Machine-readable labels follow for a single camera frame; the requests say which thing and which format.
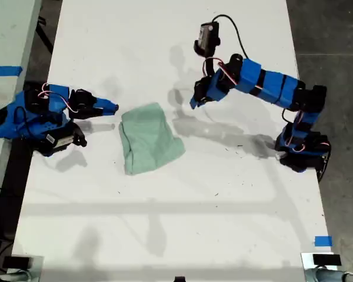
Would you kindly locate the black metal strut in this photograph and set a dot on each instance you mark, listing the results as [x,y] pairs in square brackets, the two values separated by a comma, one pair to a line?
[45,36]

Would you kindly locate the tiny black block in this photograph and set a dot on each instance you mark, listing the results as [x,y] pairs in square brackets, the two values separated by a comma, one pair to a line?
[179,279]

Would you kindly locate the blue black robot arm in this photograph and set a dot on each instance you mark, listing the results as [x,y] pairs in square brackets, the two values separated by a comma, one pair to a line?
[9,117]
[270,82]

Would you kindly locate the blue tape square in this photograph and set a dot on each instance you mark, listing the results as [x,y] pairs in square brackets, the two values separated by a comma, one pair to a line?
[323,241]

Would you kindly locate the long blue tape strip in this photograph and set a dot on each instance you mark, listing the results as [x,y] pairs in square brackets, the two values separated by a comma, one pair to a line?
[4,71]

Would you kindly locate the pale side table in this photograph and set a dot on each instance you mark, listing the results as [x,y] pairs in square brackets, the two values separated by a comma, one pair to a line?
[9,35]

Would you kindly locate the pale green T-shirt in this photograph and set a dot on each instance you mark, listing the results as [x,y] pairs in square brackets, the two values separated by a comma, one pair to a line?
[147,138]

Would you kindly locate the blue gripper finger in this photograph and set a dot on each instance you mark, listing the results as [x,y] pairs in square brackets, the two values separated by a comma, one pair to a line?
[196,103]
[107,103]
[193,101]
[108,111]

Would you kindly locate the small black box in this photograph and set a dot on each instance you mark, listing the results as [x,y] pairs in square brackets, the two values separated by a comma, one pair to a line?
[326,260]
[16,262]

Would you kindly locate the black camera stalk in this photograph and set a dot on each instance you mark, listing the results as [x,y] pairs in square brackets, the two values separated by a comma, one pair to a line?
[211,63]
[73,123]

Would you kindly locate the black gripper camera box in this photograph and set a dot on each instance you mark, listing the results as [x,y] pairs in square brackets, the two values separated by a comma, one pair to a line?
[207,36]
[61,141]

